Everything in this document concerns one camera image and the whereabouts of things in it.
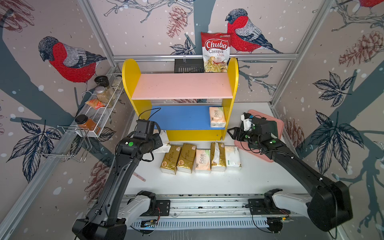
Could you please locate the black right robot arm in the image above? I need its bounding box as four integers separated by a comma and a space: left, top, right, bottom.
227, 113, 353, 232

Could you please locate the red cassava chips bag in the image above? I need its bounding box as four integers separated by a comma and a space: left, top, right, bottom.
201, 33, 232, 73

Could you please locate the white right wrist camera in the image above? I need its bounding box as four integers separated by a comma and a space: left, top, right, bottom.
241, 113, 254, 131

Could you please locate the pink stick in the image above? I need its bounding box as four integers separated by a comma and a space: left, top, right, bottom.
133, 172, 146, 182

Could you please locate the black wire basket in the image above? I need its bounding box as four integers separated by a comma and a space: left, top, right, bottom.
174, 59, 205, 74

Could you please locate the aluminium frame rail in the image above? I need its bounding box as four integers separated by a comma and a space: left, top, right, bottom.
77, 0, 334, 106

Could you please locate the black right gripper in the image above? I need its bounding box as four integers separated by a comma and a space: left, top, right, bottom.
226, 127, 260, 147

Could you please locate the pink plastic tray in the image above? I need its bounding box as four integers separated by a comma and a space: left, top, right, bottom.
234, 110, 286, 163

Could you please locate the yellow shelf unit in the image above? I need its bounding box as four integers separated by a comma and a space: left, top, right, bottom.
122, 58, 239, 142

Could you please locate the base linear rail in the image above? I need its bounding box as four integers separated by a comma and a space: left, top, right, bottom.
118, 192, 310, 234

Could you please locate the black lid spice jar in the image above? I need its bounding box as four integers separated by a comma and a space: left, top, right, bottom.
94, 75, 111, 90

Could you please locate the wire spice rack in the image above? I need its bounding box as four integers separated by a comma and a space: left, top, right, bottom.
37, 66, 123, 163

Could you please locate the silver lid spice jar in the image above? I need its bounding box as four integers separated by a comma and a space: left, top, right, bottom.
95, 86, 116, 108

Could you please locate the orange snack packet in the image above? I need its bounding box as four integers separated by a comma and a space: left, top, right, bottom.
86, 99, 105, 110

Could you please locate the orange sauce jar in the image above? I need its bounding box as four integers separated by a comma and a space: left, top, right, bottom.
75, 115, 101, 135

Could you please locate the white green tissue pack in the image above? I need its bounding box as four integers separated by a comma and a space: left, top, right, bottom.
153, 130, 171, 154

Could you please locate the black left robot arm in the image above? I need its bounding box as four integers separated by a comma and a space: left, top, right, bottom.
72, 119, 163, 240

